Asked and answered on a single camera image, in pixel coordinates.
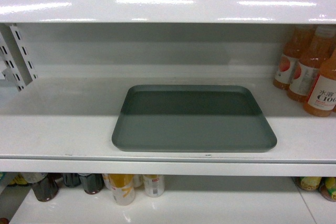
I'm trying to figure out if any grey rectangular tray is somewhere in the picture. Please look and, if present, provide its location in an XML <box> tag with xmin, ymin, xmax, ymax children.
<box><xmin>111</xmin><ymin>84</ymin><xmax>277</xmax><ymax>153</ymax></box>

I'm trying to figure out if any white labelled drink can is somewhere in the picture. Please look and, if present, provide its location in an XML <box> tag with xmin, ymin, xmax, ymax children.
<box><xmin>143</xmin><ymin>174</ymin><xmax>165</xmax><ymax>197</ymax></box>

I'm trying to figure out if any yellow white drink can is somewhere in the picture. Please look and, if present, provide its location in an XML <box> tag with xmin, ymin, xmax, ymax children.
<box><xmin>108</xmin><ymin>174</ymin><xmax>135</xmax><ymax>206</ymax></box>

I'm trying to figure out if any white metal shelf unit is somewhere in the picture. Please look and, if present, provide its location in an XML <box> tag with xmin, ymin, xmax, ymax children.
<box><xmin>1</xmin><ymin>0</ymin><xmax>335</xmax><ymax>223</ymax></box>

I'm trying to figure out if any dark drink bottle right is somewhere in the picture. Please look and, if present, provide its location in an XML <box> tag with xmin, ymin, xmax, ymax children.
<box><xmin>78</xmin><ymin>173</ymin><xmax>104</xmax><ymax>195</ymax></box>

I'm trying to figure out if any dark drink bottle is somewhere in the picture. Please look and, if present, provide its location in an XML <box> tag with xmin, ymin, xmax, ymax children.
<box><xmin>78</xmin><ymin>173</ymin><xmax>104</xmax><ymax>195</ymax></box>
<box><xmin>62</xmin><ymin>173</ymin><xmax>81</xmax><ymax>188</ymax></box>
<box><xmin>22</xmin><ymin>172</ymin><xmax>59</xmax><ymax>202</ymax></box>

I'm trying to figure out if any dark drink bottle middle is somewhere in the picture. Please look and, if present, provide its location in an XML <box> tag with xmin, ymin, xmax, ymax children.
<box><xmin>62</xmin><ymin>173</ymin><xmax>81</xmax><ymax>188</ymax></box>

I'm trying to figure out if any orange juice bottle middle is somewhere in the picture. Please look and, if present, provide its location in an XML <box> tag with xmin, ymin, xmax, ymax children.
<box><xmin>287</xmin><ymin>25</ymin><xmax>335</xmax><ymax>102</ymax></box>

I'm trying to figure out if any orange juice bottle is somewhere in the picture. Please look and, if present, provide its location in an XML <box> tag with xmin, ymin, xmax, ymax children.
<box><xmin>303</xmin><ymin>49</ymin><xmax>335</xmax><ymax>117</ymax></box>
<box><xmin>287</xmin><ymin>25</ymin><xmax>335</xmax><ymax>102</ymax></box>
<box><xmin>273</xmin><ymin>25</ymin><xmax>315</xmax><ymax>90</ymax></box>

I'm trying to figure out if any orange juice bottle back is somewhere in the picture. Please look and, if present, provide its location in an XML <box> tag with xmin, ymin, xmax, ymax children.
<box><xmin>273</xmin><ymin>25</ymin><xmax>315</xmax><ymax>90</ymax></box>

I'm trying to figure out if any white slotted shelf upright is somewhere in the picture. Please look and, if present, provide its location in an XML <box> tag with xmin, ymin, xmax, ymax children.
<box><xmin>1</xmin><ymin>24</ymin><xmax>38</xmax><ymax>91</ymax></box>

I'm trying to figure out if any orange juice bottle front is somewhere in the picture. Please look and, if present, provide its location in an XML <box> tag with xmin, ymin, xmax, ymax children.
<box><xmin>303</xmin><ymin>49</ymin><xmax>335</xmax><ymax>117</ymax></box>

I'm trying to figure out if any dark drink bottle left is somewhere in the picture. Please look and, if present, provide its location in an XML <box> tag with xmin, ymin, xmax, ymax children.
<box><xmin>22</xmin><ymin>172</ymin><xmax>59</xmax><ymax>202</ymax></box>

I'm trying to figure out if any yellow green can right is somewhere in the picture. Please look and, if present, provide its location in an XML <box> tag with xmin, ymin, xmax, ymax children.
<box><xmin>295</xmin><ymin>176</ymin><xmax>322</xmax><ymax>191</ymax></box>

